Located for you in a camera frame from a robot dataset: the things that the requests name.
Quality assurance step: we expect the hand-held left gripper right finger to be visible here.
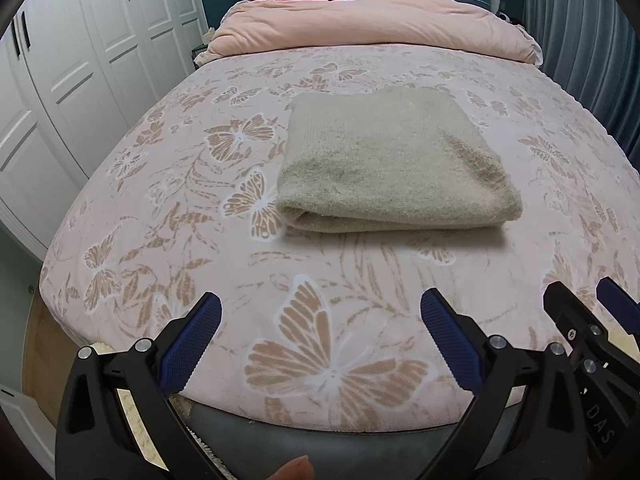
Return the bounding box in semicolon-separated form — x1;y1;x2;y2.
415;287;588;480

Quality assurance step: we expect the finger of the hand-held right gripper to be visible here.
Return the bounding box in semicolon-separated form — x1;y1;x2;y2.
543;281;610;363
596;276;640;337

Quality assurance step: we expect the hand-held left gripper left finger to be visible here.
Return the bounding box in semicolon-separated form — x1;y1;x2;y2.
55;291;233;480

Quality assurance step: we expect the beige knit sweater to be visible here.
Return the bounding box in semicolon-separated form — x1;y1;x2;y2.
276;86;524;235

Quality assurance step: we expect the person's left hand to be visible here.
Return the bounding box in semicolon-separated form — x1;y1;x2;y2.
267;455;316;480

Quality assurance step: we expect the pink butterfly blanket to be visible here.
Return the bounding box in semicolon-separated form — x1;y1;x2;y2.
39;42;640;433

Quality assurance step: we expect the dark grey bed base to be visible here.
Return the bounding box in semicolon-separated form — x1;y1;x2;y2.
180;395;526;480

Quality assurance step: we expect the grey curtain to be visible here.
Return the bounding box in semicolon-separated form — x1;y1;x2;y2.
522;0;640;157

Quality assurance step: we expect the white wardrobe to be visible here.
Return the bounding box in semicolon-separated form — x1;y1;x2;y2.
0;0;209;463

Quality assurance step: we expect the pink duvet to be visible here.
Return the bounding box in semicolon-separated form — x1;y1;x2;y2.
194;0;544;67

